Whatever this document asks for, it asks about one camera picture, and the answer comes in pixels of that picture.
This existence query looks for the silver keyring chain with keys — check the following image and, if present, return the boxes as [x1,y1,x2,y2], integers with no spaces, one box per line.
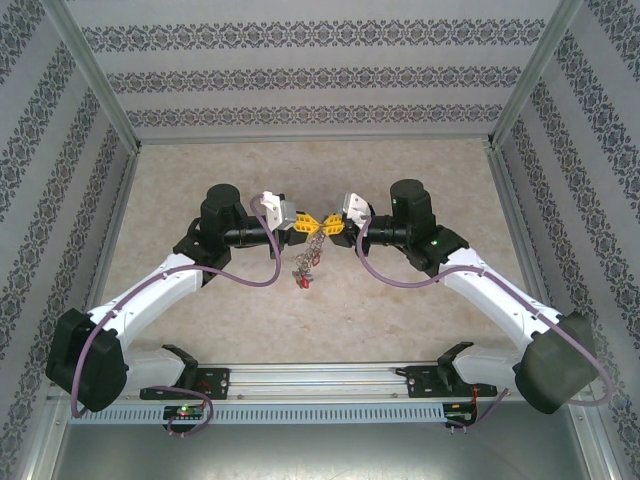
[291,232,326,291]

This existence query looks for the left green circuit board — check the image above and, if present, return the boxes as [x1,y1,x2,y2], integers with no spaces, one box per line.
[164,404,206,419]

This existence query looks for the grey metal sheet panel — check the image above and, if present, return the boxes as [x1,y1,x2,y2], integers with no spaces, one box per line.
[29,399,616,480]

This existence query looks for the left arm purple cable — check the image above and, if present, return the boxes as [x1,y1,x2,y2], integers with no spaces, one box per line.
[71,193,282,437]

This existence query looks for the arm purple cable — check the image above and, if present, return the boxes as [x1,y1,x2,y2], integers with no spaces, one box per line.
[354,217,616,431]
[71,193,282,437]

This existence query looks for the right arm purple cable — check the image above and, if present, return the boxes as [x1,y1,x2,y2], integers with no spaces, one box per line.
[354,217,616,431]

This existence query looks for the aluminium frame cross bar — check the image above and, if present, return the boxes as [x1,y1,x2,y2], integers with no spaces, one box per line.
[135,132,494,147]

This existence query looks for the aluminium side rail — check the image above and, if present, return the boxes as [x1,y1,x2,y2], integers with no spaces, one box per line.
[67,147,144,366]
[485,147,569,321]

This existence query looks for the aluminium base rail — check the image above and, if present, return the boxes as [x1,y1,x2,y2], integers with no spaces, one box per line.
[47,362,586,404]

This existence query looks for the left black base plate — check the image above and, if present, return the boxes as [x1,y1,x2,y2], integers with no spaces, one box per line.
[139,367,231,401]

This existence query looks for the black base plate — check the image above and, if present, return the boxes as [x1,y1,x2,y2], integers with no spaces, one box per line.
[139,367,231,401]
[402,364,496,399]

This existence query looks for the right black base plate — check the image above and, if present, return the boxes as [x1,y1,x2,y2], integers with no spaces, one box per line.
[402,364,496,399]

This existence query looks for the aluminium frame post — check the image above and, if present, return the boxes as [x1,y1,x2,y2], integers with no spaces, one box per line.
[39,0,146,151]
[484,0,587,151]

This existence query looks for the grey slotted cable duct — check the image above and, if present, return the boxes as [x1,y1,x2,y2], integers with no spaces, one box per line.
[68,403,446,425]

